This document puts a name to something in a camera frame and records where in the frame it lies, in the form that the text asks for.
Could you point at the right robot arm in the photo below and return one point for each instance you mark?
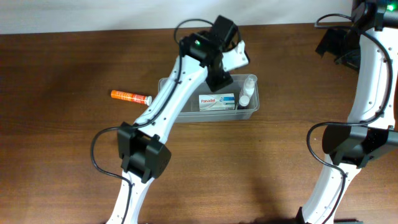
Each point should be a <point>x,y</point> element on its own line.
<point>369,46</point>

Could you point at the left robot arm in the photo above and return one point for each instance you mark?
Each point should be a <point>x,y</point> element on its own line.
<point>141,145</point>

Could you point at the dark bottle white cap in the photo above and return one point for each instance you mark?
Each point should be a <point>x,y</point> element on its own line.
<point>243,102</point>

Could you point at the white spray bottle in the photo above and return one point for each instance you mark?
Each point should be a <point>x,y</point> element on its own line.
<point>248,86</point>

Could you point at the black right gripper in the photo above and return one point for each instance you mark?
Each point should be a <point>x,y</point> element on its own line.
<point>329,43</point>

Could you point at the white Panadol box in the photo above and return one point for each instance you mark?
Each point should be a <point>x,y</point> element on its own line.
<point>217,102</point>

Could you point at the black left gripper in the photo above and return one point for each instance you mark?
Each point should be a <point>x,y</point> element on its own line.
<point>219,80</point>

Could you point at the orange effervescent tablet tube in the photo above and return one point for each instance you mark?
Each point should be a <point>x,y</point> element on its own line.
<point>132,97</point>

